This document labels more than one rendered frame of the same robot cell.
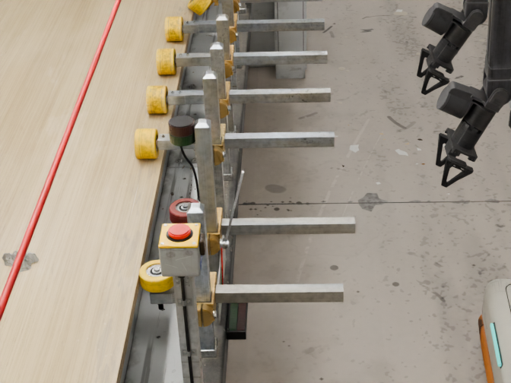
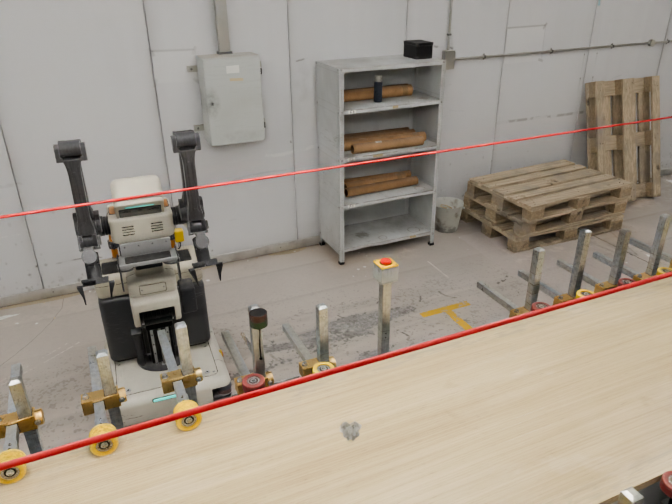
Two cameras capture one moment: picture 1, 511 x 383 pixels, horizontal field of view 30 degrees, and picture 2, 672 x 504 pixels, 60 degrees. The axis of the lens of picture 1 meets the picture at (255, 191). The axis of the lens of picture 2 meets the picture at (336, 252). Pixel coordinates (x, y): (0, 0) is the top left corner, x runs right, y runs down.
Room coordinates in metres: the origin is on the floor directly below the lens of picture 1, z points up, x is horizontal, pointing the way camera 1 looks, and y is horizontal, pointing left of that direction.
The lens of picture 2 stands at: (2.40, 1.77, 2.21)
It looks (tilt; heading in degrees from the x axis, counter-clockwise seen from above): 26 degrees down; 243
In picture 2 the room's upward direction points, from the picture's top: 1 degrees counter-clockwise
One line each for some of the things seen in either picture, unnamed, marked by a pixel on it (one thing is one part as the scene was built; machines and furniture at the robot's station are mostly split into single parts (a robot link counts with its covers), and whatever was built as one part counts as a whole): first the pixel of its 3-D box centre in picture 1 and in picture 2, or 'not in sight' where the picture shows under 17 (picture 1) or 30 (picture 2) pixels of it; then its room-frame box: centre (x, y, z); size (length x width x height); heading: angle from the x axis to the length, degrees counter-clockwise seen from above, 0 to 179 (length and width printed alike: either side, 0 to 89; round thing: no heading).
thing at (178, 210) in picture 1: (186, 224); (254, 392); (1.93, 0.17, 0.85); 0.08 x 0.08 x 0.11
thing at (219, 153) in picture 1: (214, 144); (181, 378); (2.16, 0.10, 0.95); 0.14 x 0.06 x 0.05; 177
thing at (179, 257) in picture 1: (181, 251); (385, 271); (1.38, 0.14, 1.18); 0.07 x 0.07 x 0.08; 87
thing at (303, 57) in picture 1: (245, 58); (13, 410); (2.68, 0.01, 0.95); 0.50 x 0.04 x 0.04; 87
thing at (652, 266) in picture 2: not in sight; (654, 260); (-0.11, 0.21, 0.91); 0.04 x 0.04 x 0.48; 87
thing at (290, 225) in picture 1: (266, 226); (239, 363); (1.92, -0.02, 0.84); 0.43 x 0.03 x 0.04; 87
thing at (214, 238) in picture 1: (210, 230); (254, 382); (1.91, 0.12, 0.85); 0.14 x 0.06 x 0.05; 177
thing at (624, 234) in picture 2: not in sight; (615, 275); (0.14, 0.20, 0.88); 0.04 x 0.04 x 0.48; 87
